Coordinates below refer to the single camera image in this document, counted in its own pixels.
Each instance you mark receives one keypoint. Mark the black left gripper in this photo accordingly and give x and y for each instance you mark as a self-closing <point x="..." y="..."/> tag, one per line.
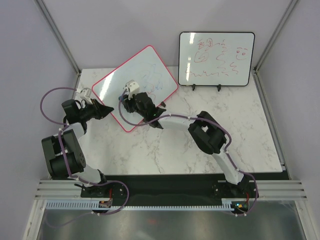
<point x="94" y="109"/>

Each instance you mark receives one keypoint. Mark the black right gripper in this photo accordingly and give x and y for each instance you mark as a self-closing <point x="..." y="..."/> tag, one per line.
<point x="128" y="103"/>

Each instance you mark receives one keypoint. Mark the pink framed whiteboard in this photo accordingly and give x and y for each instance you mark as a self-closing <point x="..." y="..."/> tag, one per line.
<point x="145" y="68"/>

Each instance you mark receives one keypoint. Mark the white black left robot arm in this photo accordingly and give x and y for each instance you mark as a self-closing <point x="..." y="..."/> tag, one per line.
<point x="62" y="152"/>

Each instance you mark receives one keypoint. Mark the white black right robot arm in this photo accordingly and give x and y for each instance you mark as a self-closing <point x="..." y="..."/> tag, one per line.
<point x="210" y="137"/>

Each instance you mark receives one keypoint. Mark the black framed whiteboard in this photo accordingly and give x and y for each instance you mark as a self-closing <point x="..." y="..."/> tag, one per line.
<point x="215" y="58"/>

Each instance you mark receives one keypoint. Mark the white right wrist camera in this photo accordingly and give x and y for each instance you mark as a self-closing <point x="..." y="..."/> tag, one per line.
<point x="132" y="88"/>

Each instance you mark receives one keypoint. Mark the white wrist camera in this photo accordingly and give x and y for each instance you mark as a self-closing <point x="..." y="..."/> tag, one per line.
<point x="85" y="94"/>
<point x="132" y="88"/>

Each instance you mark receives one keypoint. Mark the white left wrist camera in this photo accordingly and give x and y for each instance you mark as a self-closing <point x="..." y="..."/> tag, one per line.
<point x="85" y="94"/>

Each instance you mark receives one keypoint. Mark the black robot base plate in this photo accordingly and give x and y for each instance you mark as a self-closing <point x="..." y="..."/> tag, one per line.
<point x="125" y="179"/>

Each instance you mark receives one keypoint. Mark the white slotted cable duct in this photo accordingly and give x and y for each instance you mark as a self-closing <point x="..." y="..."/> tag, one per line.
<point x="98" y="205"/>

